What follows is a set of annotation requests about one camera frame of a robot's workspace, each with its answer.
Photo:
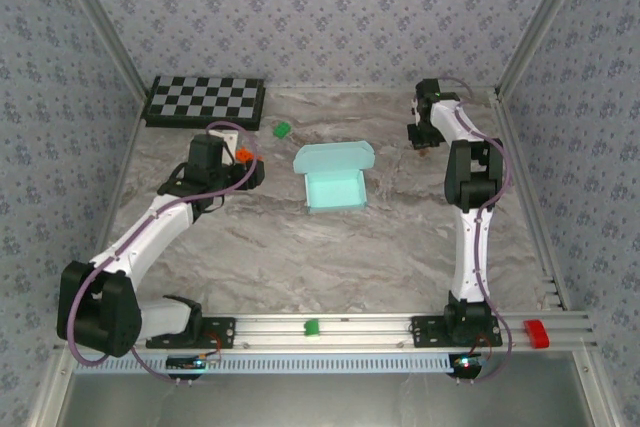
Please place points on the light blue paper box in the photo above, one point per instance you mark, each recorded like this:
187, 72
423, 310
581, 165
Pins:
332, 189

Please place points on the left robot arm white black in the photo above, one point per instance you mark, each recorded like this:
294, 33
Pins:
145, 242

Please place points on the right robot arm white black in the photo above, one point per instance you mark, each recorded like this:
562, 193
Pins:
470, 257

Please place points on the orange toy block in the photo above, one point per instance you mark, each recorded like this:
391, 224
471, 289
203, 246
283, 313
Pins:
245, 154

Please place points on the green toy brick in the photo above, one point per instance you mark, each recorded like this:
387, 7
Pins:
282, 130

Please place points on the black grey chessboard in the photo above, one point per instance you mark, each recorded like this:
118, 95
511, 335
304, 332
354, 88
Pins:
205, 102

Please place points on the green block on white base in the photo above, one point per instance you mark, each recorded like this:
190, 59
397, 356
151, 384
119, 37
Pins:
312, 328

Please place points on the red plastic block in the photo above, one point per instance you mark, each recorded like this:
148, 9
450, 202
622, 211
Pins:
536, 334

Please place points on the grey metal sheet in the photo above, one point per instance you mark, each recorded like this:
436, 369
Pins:
320, 402

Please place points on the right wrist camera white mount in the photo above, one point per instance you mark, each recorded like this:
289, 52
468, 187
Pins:
413, 106

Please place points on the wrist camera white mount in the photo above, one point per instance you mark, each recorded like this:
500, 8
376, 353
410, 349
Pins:
413, 106
227, 139

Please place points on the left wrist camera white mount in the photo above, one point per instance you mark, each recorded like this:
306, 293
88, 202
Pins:
227, 139

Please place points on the aluminium side rail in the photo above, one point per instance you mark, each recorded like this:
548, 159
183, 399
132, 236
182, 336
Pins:
122, 172
522, 172

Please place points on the aluminium corner post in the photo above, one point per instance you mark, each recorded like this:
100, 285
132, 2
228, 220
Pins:
543, 22
105, 22

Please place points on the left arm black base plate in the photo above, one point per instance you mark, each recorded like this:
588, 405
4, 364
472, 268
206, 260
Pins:
220, 332

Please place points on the aluminium front rail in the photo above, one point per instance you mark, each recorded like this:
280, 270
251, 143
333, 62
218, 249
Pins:
360, 329

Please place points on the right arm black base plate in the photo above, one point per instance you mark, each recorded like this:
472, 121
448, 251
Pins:
425, 332

